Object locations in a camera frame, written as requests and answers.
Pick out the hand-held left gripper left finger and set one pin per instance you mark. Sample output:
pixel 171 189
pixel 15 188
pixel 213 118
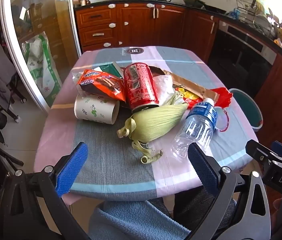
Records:
pixel 72 170

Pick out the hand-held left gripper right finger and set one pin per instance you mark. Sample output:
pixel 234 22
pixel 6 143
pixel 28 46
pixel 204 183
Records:
pixel 203 170

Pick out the clear plastic water bottle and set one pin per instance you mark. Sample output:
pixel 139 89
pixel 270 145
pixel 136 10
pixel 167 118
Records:
pixel 198 125

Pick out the teal grey waste bin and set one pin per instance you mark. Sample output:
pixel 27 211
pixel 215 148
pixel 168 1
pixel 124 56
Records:
pixel 248 107

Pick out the clear bag with red rim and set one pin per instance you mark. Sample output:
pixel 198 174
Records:
pixel 222 120

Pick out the white leaf print paper cup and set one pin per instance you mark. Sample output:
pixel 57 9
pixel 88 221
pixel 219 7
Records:
pixel 93 107

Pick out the green corn husk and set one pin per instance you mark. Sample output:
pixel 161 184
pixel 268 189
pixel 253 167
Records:
pixel 153 125

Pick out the red plastic bag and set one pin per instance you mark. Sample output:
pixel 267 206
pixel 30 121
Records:
pixel 223 96

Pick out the yellow red snack wrapper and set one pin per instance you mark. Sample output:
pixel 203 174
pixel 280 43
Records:
pixel 188 95

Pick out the long brown paper wrapper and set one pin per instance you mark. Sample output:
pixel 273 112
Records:
pixel 193 86

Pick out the white plastic bag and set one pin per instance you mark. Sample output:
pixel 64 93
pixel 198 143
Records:
pixel 163 87

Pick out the orange chocolate wafer packet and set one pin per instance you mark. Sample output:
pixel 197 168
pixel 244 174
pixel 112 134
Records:
pixel 101 82

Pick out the red soda can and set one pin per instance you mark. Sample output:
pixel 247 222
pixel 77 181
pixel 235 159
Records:
pixel 139 85

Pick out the green cardboard box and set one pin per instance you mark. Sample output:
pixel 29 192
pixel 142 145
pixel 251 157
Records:
pixel 108 68

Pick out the checkered pink grey tablecloth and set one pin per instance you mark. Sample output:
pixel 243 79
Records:
pixel 106 160

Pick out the blue fleece garment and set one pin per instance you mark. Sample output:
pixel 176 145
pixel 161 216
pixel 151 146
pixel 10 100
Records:
pixel 136 220

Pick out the black built-in oven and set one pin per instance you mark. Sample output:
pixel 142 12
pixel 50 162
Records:
pixel 238 55

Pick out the green white printed sack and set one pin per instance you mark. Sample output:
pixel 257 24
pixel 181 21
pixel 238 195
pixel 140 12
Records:
pixel 43 67

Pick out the white framed glass door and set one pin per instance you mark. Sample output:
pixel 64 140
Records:
pixel 43 17

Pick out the red-brown wooden kitchen cabinets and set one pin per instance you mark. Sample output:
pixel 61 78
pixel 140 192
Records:
pixel 136 22

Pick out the dark wok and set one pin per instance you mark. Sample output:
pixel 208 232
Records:
pixel 193 2

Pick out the white cabinet safety locks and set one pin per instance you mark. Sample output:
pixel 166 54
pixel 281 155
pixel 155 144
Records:
pixel 111 5

